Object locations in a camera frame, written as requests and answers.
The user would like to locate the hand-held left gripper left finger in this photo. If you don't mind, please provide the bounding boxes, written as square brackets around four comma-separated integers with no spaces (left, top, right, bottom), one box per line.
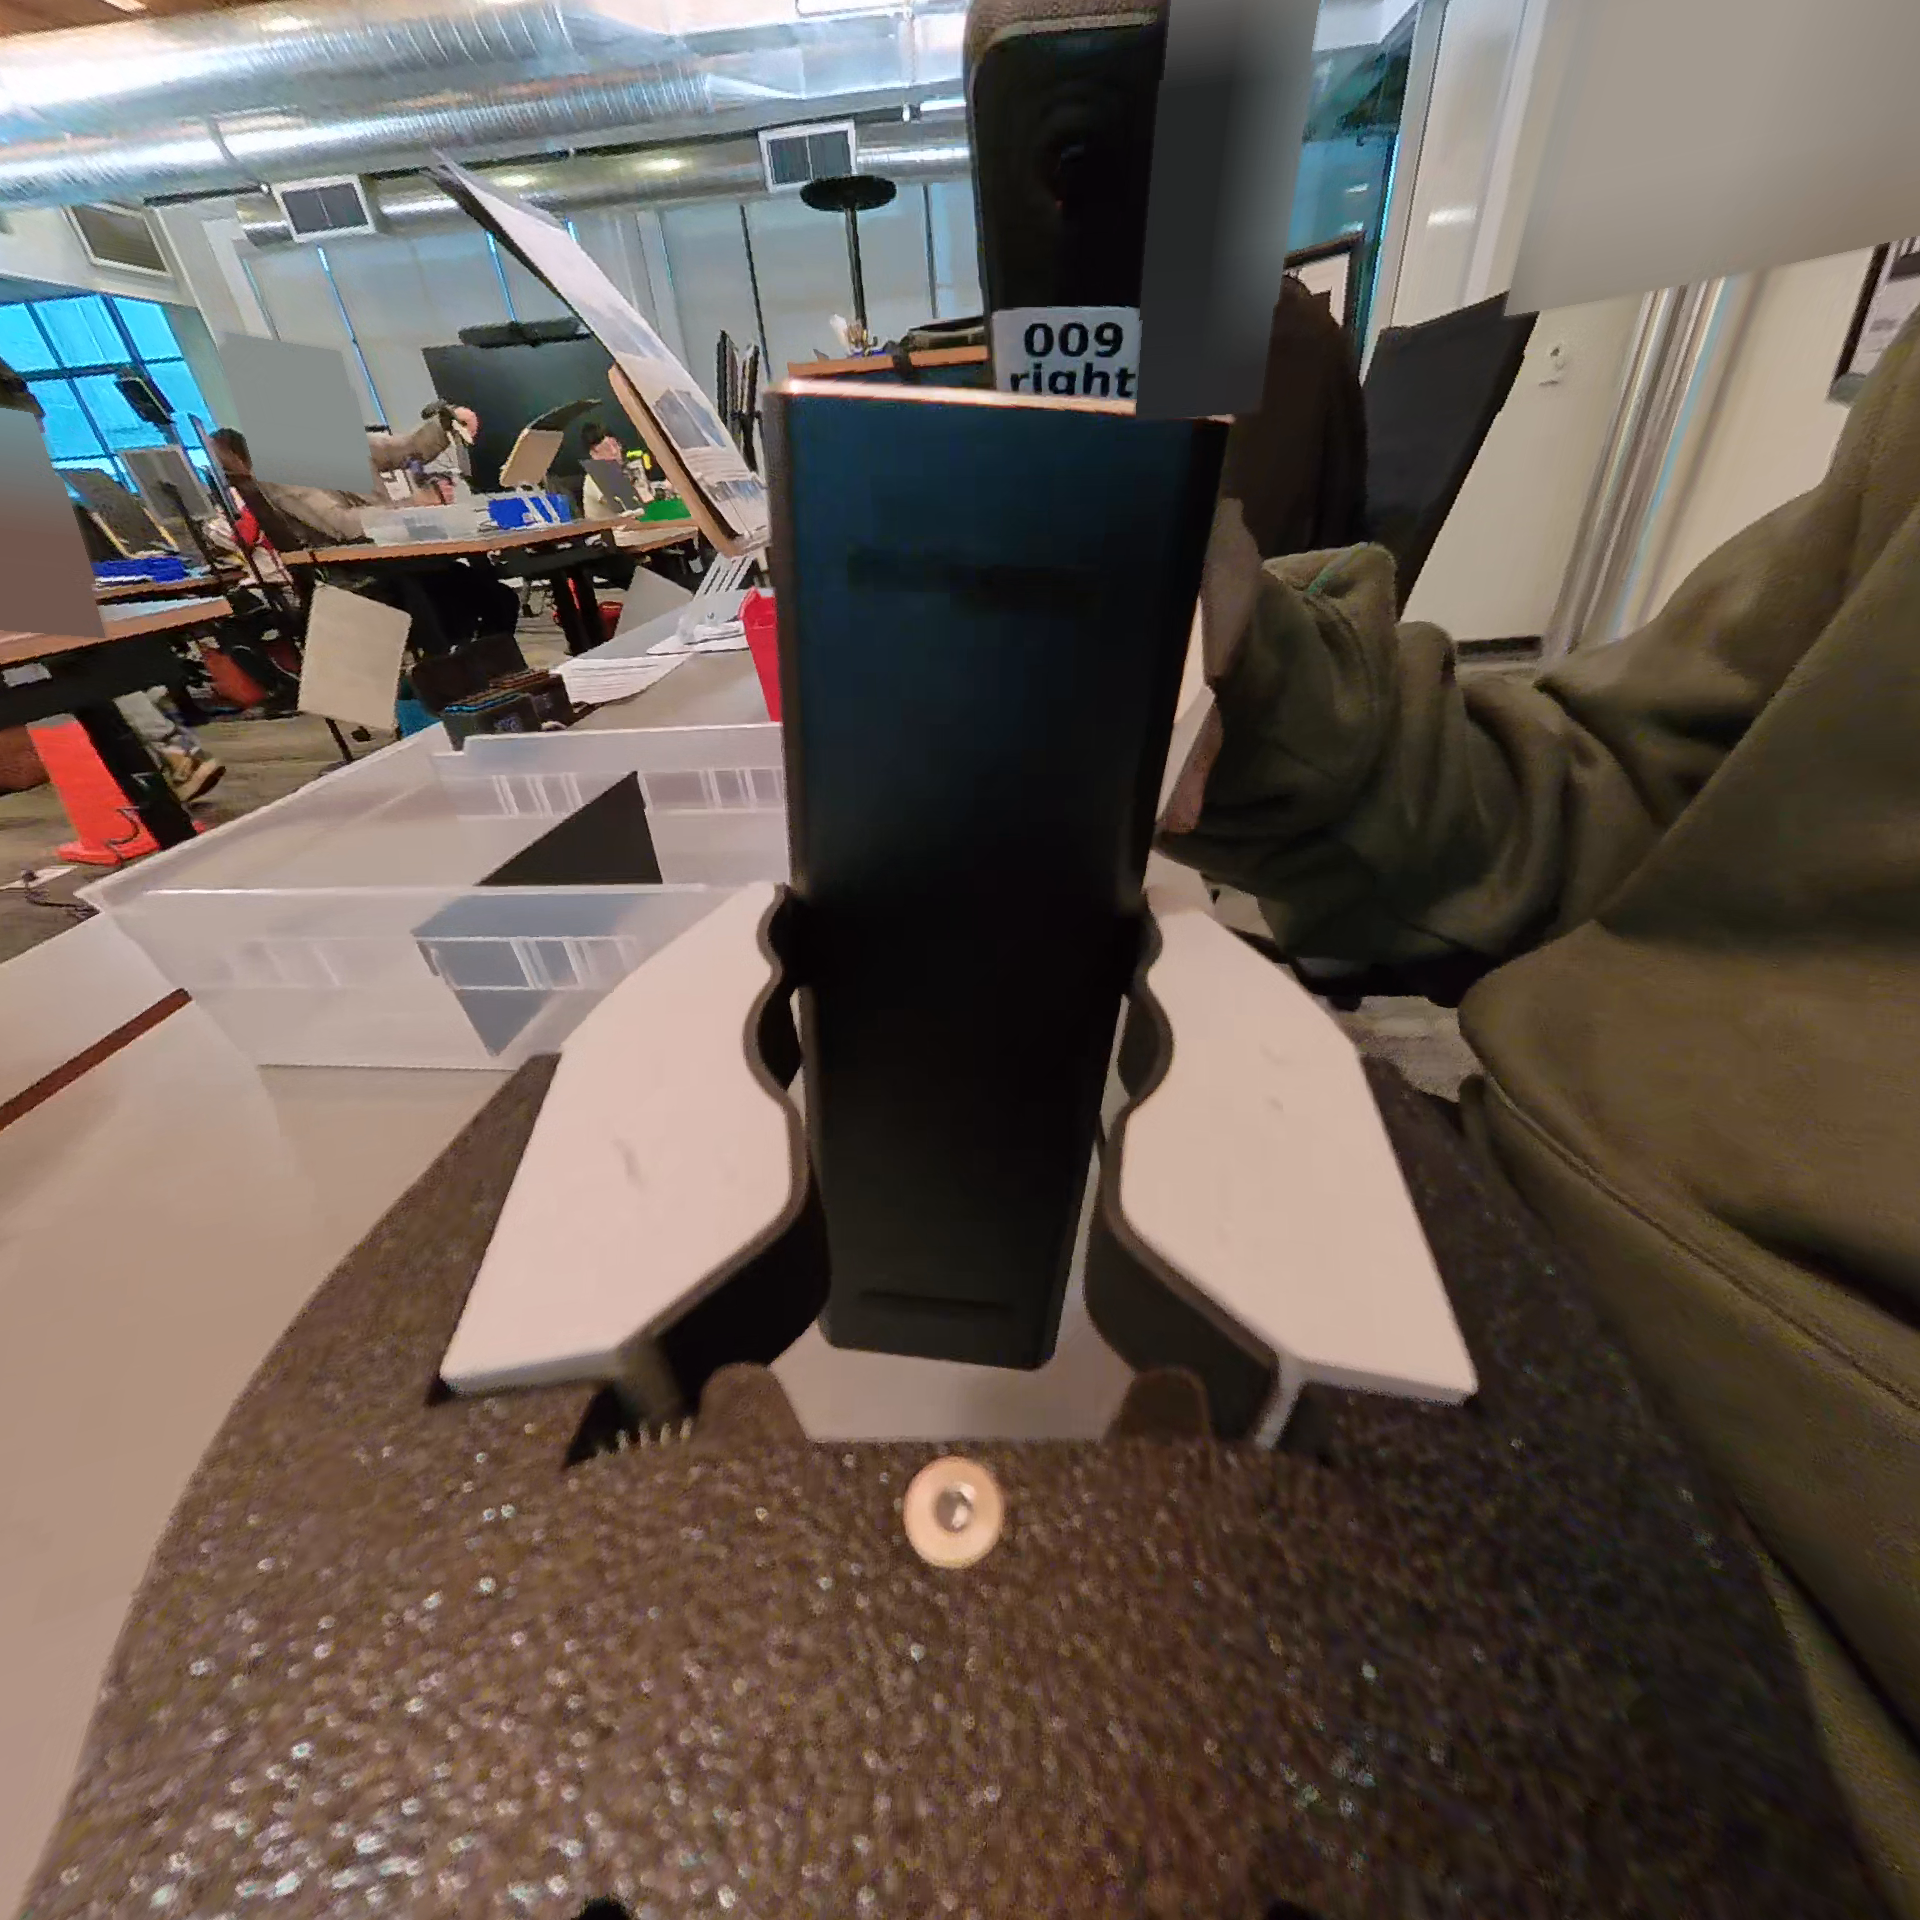
[439,880,834,1441]

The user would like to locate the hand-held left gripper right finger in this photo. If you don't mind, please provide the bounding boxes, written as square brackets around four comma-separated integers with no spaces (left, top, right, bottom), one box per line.
[1079,902,1480,1452]

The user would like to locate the clear plastic storage bin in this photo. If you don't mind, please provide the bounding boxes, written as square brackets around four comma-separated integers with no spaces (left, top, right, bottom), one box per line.
[76,720,799,1077]

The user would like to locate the dark blue power bank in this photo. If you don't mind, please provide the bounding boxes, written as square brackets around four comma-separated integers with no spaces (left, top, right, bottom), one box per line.
[762,375,1235,1368]

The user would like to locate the person's right forearm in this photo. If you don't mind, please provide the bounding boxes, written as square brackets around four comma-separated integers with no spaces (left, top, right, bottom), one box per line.
[1154,540,1706,1004]

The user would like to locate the white desk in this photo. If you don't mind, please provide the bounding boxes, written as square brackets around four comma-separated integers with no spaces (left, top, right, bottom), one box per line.
[0,608,1226,1846]

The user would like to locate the person's right hand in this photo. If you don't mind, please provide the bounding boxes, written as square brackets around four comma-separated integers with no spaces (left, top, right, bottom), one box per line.
[1159,498,1264,838]

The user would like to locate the black floor lamp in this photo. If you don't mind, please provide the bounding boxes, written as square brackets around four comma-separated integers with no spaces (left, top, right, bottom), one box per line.
[799,173,899,327]

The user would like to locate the black bin divider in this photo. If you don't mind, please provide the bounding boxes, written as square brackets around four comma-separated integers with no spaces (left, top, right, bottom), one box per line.
[480,770,664,889]

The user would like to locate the person's olive hoodie torso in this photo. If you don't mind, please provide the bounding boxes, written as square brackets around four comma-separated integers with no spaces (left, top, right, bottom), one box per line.
[1458,300,1920,1920]

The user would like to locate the black charging station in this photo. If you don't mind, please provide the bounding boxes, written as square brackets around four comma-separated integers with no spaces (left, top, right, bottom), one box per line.
[407,665,581,752]

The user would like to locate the wood framed display board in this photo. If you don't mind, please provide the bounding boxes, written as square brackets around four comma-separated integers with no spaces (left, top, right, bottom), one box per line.
[424,145,771,560]

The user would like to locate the white paper sheets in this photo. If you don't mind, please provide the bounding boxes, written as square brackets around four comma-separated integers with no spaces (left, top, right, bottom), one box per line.
[560,645,752,708]

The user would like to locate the white board panel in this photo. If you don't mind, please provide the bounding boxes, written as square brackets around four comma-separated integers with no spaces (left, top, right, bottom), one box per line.
[296,583,416,738]

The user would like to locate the wooden top table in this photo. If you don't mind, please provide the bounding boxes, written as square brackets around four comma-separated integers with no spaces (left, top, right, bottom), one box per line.
[282,513,701,575]
[0,592,237,672]

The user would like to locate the orange traffic cone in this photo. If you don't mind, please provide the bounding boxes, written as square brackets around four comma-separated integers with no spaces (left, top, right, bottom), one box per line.
[28,714,206,865]

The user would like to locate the dark wall screen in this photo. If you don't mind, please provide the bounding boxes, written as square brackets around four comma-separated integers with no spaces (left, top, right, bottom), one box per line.
[420,341,605,455]

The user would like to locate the silver ceiling duct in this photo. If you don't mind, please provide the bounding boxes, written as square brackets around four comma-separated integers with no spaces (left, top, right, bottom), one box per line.
[0,0,980,202]

